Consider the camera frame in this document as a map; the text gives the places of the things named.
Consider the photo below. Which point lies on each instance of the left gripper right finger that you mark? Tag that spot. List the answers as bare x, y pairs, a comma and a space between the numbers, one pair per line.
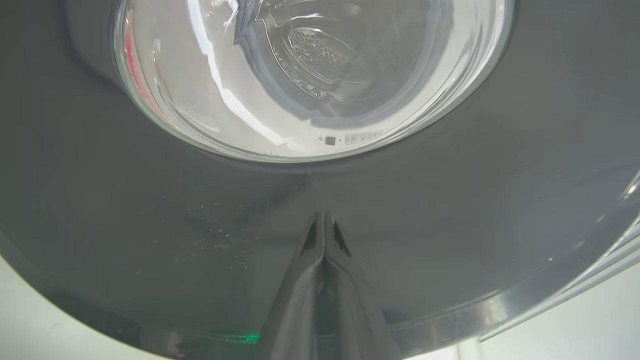
355, 325

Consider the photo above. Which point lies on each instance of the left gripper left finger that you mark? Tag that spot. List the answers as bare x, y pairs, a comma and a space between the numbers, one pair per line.
295, 325

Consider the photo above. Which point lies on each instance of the black round glass washer door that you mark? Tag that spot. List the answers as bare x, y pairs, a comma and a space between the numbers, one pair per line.
150, 200

